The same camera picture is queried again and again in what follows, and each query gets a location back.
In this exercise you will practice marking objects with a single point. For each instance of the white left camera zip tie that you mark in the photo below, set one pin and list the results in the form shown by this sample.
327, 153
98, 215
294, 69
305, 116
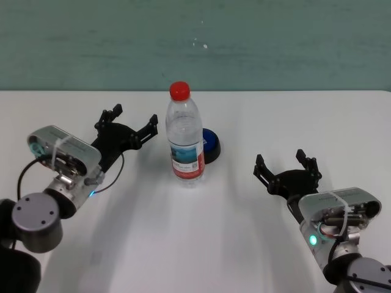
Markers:
55, 152

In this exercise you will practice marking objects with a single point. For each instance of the clear water bottle red cap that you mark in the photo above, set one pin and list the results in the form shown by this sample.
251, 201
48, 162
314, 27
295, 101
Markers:
183, 137

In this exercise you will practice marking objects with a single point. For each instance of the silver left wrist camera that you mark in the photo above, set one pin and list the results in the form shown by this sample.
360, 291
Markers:
76, 146

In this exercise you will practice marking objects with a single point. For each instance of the white right camera zip tie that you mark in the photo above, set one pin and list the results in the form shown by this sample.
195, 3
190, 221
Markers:
345, 213

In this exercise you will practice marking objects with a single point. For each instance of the white camera zip tie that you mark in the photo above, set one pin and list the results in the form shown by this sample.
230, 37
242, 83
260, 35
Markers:
55, 152
345, 213

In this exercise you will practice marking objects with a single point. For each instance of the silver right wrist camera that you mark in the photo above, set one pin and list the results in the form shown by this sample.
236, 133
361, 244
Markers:
351, 195

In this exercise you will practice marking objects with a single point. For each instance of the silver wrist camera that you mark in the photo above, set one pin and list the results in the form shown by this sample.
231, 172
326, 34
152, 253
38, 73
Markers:
351, 195
76, 146

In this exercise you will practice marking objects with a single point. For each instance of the blue push button black base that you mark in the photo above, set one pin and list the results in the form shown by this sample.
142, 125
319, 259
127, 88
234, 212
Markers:
212, 146

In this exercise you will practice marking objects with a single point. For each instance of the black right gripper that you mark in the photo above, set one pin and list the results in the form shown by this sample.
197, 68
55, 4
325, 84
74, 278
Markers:
294, 183

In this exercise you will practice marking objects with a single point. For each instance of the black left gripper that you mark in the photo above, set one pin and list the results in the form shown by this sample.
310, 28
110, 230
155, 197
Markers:
114, 140

